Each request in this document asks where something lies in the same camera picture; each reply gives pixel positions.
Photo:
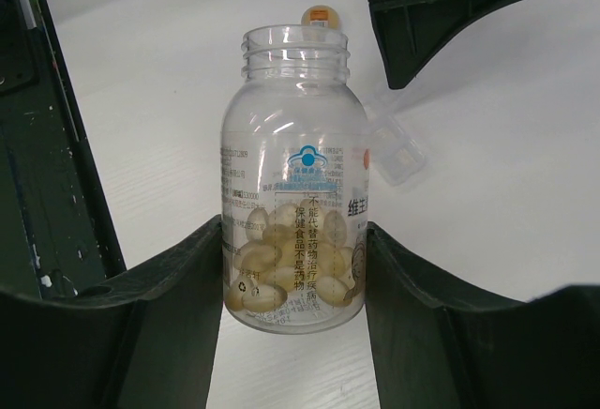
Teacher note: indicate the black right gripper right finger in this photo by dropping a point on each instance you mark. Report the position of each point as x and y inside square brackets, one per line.
[438, 341]

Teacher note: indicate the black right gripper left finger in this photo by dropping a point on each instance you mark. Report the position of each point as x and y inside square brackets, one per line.
[146, 338]

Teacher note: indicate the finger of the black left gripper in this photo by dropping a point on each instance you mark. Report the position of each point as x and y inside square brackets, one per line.
[410, 33]

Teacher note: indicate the orange bottle cap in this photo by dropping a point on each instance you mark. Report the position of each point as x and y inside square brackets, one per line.
[321, 16]

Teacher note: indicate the translucent weekly pill organizer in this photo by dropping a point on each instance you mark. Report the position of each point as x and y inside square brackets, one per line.
[396, 155]

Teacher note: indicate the clear pill bottle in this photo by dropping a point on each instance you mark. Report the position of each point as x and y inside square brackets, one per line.
[294, 184]

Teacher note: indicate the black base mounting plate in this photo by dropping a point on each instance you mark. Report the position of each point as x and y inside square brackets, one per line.
[57, 235]

